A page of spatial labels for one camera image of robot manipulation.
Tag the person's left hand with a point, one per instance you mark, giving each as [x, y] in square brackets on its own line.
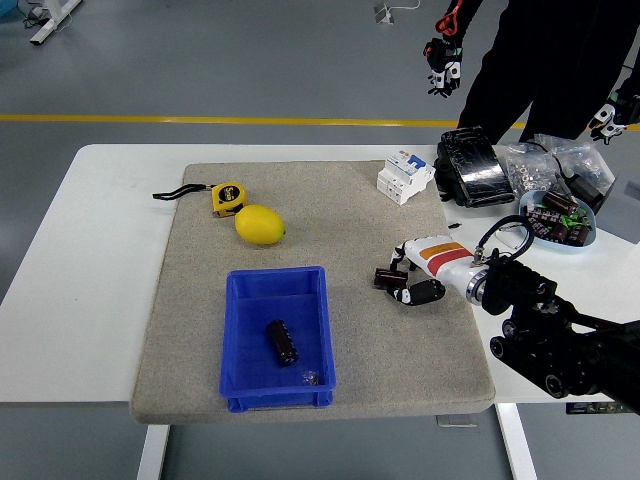
[610, 120]

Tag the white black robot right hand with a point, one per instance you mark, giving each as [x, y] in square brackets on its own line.
[440, 257]

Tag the person's right hand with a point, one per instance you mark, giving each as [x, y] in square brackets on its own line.
[444, 65]

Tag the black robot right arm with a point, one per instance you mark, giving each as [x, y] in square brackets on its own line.
[550, 340]

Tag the large dark brown battery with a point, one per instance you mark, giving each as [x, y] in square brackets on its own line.
[560, 201]

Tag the dark printed battery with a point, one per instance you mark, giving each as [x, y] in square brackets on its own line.
[539, 217]

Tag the blue plastic box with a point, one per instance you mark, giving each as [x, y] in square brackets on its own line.
[305, 310]

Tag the clear bag of blue parts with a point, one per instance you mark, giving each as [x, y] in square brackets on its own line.
[585, 157]

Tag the black charger block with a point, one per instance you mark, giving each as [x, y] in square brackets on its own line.
[585, 187]

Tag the white floor stand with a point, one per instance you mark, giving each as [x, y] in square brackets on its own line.
[384, 14]

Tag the person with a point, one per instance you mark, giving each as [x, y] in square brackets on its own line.
[550, 60]

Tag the white blue circuit breaker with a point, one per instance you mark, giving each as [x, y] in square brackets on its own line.
[402, 177]

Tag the grey-brown mat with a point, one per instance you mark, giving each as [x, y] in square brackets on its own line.
[350, 225]

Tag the clear bag of metal nuts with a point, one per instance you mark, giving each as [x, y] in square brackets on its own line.
[525, 170]

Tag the black wrapped device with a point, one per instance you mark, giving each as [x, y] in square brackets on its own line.
[475, 165]

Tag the green plastic piece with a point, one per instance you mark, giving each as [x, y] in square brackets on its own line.
[575, 219]

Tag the light blue bowl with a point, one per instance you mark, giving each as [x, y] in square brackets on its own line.
[555, 246]

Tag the small clear metal part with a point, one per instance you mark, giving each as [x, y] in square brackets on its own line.
[309, 378]

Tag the yellow lemon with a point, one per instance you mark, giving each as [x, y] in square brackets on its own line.
[259, 225]

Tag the white table leg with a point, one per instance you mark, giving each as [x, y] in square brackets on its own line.
[517, 445]
[152, 452]

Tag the table height control panel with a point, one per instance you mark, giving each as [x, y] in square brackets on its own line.
[582, 408]

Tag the yellow tape measure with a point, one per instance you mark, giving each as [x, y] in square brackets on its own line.
[227, 197]

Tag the light blue object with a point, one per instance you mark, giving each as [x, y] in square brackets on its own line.
[7, 7]

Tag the clear bracket under table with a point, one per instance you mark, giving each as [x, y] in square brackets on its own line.
[456, 421]

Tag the white desk frame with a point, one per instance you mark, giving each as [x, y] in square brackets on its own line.
[50, 22]

